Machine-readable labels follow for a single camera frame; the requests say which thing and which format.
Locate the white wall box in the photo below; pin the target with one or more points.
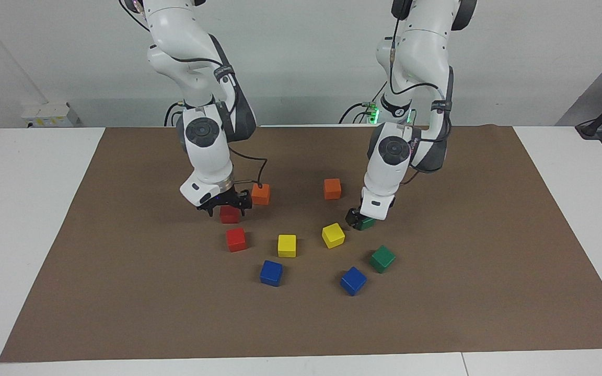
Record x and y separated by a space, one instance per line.
50 115

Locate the orange wooden block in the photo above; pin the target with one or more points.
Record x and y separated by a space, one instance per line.
332 189
262 196

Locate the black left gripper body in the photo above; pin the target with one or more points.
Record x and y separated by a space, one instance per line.
356 212

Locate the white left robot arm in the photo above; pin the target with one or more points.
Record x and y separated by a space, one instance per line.
416 57

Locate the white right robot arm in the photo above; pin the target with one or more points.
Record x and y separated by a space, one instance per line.
204 156

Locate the brown paper mat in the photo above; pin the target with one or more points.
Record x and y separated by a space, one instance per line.
175 313

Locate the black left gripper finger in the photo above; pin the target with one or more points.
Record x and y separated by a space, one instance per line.
351 219

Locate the yellow wooden block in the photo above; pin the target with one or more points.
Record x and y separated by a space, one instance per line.
333 235
287 246

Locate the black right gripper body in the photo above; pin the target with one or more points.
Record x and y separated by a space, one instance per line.
227 197

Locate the green wooden block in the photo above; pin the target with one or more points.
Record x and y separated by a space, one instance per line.
368 224
382 259

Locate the blue wooden block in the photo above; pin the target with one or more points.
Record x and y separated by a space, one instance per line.
271 273
353 281

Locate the red wooden block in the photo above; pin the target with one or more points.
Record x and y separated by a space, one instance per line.
236 240
229 215

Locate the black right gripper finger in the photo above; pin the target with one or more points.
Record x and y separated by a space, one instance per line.
209 206
245 201

